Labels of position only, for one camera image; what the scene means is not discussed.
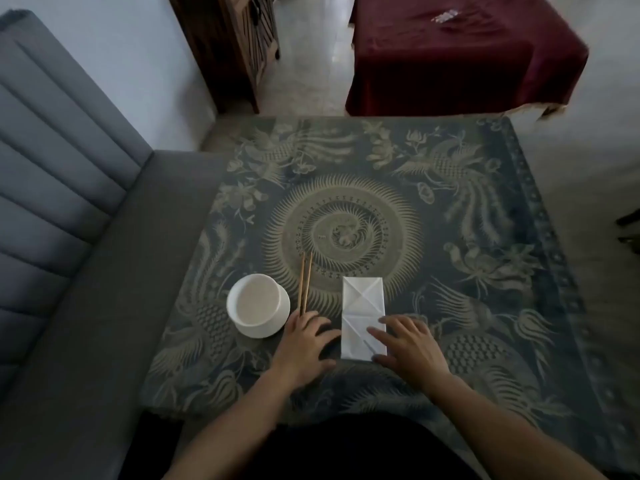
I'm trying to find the person's right hand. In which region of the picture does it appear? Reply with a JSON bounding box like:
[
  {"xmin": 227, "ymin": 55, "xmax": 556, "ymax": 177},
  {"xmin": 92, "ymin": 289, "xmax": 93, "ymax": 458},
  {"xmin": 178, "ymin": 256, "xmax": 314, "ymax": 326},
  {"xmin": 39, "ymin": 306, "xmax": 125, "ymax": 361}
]
[{"xmin": 367, "ymin": 314, "xmax": 451, "ymax": 398}]

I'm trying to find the person's left hand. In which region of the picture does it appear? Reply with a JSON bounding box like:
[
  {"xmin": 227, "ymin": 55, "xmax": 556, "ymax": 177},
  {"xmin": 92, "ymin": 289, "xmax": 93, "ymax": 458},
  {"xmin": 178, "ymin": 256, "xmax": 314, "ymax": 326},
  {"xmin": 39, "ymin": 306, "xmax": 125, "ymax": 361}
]
[{"xmin": 269, "ymin": 310, "xmax": 342, "ymax": 391}]

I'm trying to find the white paper napkin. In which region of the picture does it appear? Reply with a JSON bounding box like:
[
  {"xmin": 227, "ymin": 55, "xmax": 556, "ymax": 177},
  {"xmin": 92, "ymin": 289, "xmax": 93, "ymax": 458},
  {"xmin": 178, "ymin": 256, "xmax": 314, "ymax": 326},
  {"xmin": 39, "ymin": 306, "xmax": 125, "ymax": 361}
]
[{"xmin": 341, "ymin": 276, "xmax": 389, "ymax": 361}]

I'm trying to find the person's left forearm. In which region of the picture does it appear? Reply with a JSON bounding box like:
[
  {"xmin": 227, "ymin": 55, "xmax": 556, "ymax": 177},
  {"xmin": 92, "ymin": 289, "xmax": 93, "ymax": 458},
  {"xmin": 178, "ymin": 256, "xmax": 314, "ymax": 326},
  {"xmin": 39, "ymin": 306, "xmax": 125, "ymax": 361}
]
[{"xmin": 162, "ymin": 367, "xmax": 306, "ymax": 480}]

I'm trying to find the person's right forearm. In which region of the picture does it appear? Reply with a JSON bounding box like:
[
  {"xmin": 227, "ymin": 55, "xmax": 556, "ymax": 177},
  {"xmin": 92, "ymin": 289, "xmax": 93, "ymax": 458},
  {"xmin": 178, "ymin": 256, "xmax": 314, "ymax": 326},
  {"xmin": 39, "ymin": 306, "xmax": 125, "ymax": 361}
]
[{"xmin": 425, "ymin": 369, "xmax": 609, "ymax": 480}]

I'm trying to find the person's black clothing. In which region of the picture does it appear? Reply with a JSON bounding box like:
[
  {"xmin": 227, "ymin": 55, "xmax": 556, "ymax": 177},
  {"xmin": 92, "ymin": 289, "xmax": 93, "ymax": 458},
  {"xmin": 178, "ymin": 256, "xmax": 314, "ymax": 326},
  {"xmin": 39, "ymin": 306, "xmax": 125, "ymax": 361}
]
[{"xmin": 239, "ymin": 409, "xmax": 483, "ymax": 480}]

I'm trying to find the white saucer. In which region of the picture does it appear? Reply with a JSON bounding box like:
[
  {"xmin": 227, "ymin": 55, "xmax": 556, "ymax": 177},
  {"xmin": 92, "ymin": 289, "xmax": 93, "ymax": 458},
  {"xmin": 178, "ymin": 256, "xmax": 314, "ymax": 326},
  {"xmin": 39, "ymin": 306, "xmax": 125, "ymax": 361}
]
[{"xmin": 233, "ymin": 289, "xmax": 291, "ymax": 339}]

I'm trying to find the white ceramic bowl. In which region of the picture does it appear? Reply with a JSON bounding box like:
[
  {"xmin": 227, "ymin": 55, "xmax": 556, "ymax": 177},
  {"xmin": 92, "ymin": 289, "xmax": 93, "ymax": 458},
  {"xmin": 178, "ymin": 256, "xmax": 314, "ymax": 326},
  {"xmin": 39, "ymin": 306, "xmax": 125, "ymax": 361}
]
[{"xmin": 226, "ymin": 273, "xmax": 285, "ymax": 329}]

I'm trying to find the blue patterned tablecloth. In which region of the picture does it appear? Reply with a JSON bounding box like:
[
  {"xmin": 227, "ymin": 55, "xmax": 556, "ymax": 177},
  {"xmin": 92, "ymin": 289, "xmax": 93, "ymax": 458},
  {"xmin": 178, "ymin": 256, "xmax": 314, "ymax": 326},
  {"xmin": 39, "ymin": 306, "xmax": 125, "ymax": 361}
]
[{"xmin": 139, "ymin": 114, "xmax": 640, "ymax": 475}]

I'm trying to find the dark table leg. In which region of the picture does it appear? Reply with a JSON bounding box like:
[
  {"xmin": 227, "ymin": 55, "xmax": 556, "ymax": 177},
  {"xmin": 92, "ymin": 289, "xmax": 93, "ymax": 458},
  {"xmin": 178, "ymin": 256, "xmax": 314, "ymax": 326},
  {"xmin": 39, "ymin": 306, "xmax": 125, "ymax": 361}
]
[{"xmin": 119, "ymin": 412, "xmax": 186, "ymax": 480}]

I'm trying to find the grey upholstered sofa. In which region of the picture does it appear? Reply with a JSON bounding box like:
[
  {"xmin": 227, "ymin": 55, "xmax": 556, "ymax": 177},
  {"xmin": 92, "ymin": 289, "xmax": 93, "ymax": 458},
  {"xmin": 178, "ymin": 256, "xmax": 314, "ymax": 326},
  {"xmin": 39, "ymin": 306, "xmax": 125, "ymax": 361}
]
[{"xmin": 0, "ymin": 8, "xmax": 236, "ymax": 480}]

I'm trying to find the dark red cloth table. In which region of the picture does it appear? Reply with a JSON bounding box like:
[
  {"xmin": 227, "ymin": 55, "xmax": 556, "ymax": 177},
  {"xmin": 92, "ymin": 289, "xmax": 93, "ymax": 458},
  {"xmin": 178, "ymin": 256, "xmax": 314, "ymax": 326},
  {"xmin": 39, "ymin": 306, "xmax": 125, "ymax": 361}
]
[{"xmin": 345, "ymin": 0, "xmax": 590, "ymax": 118}]

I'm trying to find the dark wooden cabinet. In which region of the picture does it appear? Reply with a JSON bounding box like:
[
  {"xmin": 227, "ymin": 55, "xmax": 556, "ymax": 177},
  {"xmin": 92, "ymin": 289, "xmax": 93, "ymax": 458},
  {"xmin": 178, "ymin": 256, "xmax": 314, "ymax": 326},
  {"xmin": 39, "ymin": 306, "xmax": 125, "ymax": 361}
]
[{"xmin": 167, "ymin": 0, "xmax": 282, "ymax": 115}]

